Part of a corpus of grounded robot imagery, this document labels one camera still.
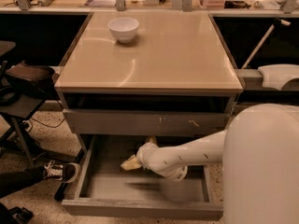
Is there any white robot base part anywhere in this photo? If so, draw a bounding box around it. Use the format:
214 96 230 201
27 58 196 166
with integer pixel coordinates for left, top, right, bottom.
258 63 299 91

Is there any black office chair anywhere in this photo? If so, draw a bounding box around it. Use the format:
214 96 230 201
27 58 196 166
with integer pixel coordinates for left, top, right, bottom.
0 40 85 202

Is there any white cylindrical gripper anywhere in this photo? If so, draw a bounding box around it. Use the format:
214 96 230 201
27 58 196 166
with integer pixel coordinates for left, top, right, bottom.
121 136 158 171

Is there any grey drawer cabinet with counter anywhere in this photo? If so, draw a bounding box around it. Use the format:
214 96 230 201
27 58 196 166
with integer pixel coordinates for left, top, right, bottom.
55 10 243 149

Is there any white ceramic bowl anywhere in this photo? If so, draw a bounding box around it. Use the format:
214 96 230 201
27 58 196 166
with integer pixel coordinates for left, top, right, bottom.
107 17 139 43

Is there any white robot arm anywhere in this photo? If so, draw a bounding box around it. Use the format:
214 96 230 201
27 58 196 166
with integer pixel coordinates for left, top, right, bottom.
121 104 299 224

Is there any black sneaker with white laces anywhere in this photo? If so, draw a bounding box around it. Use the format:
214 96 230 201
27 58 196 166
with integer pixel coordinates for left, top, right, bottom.
43 161 80 183

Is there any dark brown bag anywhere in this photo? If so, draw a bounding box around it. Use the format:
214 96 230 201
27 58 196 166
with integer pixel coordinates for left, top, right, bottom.
5 63 55 98

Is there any open grey middle drawer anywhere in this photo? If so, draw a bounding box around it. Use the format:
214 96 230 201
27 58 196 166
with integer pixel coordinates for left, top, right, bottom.
63 135 223 221

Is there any white stick with black tip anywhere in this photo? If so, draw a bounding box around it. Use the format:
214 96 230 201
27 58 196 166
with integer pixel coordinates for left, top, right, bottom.
242 18 291 69

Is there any closed grey top drawer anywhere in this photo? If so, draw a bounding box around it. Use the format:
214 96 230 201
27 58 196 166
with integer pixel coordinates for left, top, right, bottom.
64 109 230 136

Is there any black trouser leg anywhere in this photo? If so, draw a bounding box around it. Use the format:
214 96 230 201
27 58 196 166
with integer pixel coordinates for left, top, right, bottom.
0 167 44 198

